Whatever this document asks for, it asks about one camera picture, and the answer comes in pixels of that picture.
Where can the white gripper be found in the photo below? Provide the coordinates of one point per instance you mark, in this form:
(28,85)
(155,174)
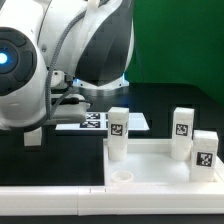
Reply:
(72,109)

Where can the white square table top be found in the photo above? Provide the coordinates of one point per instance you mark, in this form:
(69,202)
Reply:
(148,161)

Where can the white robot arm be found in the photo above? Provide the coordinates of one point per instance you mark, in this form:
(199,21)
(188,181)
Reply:
(52,52)

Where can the white marker base plate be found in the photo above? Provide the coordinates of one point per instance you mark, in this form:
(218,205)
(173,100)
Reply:
(99,121)

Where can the white front obstacle wall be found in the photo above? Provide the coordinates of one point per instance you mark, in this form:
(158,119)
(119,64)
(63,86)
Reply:
(114,200)

